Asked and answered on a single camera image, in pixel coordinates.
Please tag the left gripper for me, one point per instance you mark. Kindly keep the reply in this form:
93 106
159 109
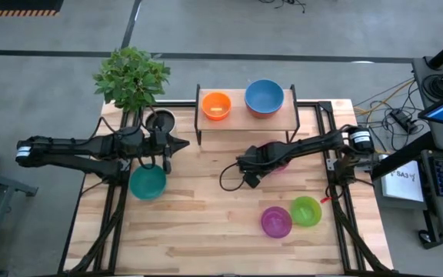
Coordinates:
167 161

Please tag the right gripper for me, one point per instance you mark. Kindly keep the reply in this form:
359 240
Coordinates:
258 159

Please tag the small orange bowl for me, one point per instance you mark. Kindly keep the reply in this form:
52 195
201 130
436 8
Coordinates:
215 101

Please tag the blue bowl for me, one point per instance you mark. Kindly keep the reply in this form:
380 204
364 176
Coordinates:
264 96

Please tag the translucent purple bowl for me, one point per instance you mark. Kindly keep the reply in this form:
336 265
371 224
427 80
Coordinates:
276 223

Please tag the translucent yellow-green bowl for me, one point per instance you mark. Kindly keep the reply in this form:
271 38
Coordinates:
306 211

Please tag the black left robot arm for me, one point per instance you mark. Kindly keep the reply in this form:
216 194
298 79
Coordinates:
71 148

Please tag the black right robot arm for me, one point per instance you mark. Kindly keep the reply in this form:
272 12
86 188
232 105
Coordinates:
314 144

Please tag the white plant pot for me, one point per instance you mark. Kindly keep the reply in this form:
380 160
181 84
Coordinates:
166 115

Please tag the teal bowl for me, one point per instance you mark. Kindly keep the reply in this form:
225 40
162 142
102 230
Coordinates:
146 182

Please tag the green leafy potted tree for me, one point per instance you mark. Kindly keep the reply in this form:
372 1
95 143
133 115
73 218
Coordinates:
129 77

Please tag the black power adapter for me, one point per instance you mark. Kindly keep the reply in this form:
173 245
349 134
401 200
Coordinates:
401 120

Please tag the grey metal stand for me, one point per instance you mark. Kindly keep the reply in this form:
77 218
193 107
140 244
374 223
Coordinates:
2 184

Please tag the black yellow hazard striped mat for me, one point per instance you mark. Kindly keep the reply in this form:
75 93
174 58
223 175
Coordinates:
14 12

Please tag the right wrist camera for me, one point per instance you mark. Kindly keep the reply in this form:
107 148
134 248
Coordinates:
253 180

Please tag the wooden shelf with black frame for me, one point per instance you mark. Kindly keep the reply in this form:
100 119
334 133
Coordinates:
240 115

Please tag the white frame bracket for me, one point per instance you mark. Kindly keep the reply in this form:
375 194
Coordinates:
331 164

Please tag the black aluminium table frame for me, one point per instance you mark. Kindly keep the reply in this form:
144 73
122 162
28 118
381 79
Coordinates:
319 115

